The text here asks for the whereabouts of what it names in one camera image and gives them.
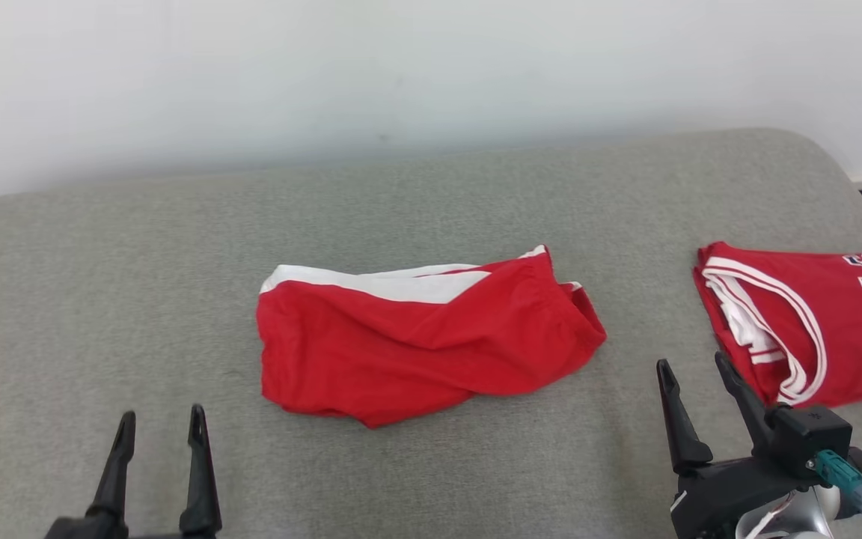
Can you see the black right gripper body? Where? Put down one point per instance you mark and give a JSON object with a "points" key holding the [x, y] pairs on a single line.
{"points": [[715, 498]]}

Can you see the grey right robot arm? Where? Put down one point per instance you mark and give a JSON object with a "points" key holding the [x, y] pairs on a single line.
{"points": [[805, 516]]}

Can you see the red shorts with white stripe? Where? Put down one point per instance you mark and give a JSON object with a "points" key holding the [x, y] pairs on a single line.
{"points": [[401, 352]]}

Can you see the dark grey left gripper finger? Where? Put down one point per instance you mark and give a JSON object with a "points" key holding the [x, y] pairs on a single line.
{"points": [[113, 494], [200, 494]]}

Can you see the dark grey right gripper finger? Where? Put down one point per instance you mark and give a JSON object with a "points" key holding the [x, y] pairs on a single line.
{"points": [[749, 412], [685, 434]]}

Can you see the red lettered basketball jersey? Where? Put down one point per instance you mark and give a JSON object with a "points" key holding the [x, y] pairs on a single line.
{"points": [[835, 329]]}

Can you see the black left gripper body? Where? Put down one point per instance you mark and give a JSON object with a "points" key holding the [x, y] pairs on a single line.
{"points": [[72, 530]]}

